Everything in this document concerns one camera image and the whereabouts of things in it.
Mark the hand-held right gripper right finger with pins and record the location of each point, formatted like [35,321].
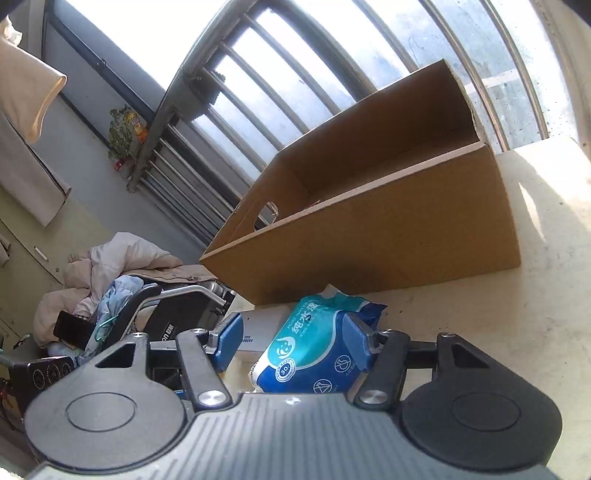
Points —
[358,338]

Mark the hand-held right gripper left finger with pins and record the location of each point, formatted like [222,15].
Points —
[227,340]

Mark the blue wet wipes packet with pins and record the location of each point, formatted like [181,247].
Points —
[309,355]

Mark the brown cardboard box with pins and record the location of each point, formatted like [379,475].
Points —
[383,230]

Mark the small white box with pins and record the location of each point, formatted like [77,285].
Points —
[261,325]

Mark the black folded wheelchair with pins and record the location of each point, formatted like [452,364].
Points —
[184,309]

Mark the green clothes hanger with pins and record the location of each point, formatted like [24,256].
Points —
[104,325]

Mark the pale cabinet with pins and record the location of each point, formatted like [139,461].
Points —
[27,267]

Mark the light blue garment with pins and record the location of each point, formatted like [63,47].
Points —
[117,290]

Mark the pile of clothes and jackets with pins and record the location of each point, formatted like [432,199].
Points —
[124,258]

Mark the hanging beige cloth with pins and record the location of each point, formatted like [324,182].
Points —
[3,249]

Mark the bag of green vegetables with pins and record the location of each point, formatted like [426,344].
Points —
[123,134]

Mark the metal window railing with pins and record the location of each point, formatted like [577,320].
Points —
[194,78]

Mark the hanging cream garment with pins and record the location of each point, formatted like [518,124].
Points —
[32,83]

